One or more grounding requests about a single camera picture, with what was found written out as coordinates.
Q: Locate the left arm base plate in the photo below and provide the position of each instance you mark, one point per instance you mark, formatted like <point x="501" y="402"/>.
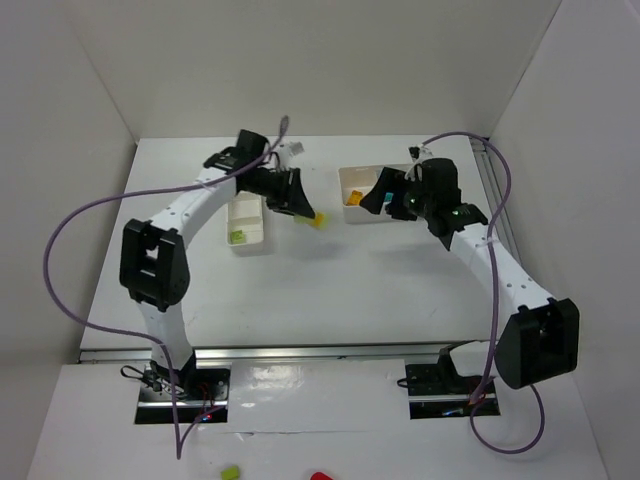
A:
<point x="208" y="395"/>

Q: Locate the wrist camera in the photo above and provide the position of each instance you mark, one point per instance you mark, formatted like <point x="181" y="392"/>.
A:
<point x="292" y="148"/>
<point x="420" y="153"/>

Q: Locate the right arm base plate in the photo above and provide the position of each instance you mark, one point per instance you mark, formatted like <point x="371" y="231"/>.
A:
<point x="437" y="391"/>

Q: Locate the light green lego stack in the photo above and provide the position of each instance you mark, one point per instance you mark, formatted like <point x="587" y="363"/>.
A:
<point x="317" y="222"/>

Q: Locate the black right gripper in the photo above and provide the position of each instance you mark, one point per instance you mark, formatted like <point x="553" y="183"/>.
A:
<point x="395" y="195"/>

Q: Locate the red object at edge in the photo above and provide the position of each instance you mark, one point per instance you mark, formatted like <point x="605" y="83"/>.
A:
<point x="319" y="475"/>

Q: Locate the aluminium rail front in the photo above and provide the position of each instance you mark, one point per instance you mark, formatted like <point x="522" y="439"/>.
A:
<point x="224" y="355"/>

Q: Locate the narrow white compartment tray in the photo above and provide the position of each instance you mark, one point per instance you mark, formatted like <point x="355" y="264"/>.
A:
<point x="246" y="212"/>

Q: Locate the orange lego brick stack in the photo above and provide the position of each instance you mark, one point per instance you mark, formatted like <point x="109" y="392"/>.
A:
<point x="354" y="198"/>

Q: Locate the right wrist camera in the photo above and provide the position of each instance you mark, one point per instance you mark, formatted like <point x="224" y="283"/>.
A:
<point x="420" y="153"/>

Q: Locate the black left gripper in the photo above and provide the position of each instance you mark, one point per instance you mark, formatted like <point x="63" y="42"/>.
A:
<point x="289" y="190"/>

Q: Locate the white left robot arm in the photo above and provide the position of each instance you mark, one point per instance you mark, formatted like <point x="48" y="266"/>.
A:
<point x="153" y="265"/>

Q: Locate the green lego on foreground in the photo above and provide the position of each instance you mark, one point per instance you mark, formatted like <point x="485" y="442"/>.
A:
<point x="230" y="473"/>

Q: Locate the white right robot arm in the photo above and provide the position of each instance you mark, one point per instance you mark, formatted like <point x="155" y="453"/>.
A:
<point x="533" y="336"/>

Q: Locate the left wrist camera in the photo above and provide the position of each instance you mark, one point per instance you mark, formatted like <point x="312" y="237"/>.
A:
<point x="292" y="148"/>

